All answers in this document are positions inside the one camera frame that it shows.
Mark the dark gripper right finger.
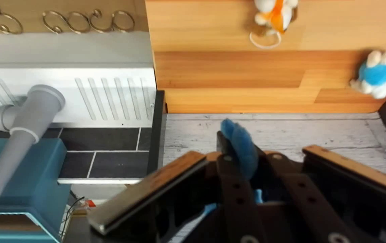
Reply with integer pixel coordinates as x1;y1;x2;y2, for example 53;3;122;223
257;151;365;243

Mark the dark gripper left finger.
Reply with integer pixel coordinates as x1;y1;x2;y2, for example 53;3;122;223
214;129;267;243

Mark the white and blue plush toy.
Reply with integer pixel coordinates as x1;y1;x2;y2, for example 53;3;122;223
348;48;386;101

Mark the white toy kitchen sink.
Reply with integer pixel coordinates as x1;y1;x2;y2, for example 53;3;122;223
0;29;159;129

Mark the white and orange plush toy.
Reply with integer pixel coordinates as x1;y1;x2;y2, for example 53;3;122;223
248;0;300;49

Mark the grey toy kitchen faucet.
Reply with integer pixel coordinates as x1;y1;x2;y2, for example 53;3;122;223
0;83;67;228

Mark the grey wood-look back panel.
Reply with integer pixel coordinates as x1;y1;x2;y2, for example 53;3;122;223
160;110;386;182

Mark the black tile backsplash panel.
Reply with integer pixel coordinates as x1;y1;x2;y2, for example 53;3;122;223
43;125;155;179

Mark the teal planter box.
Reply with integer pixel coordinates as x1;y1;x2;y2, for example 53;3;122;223
0;136;72;243

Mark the upright black frame post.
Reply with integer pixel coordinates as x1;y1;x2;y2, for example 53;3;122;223
144;88;167;178

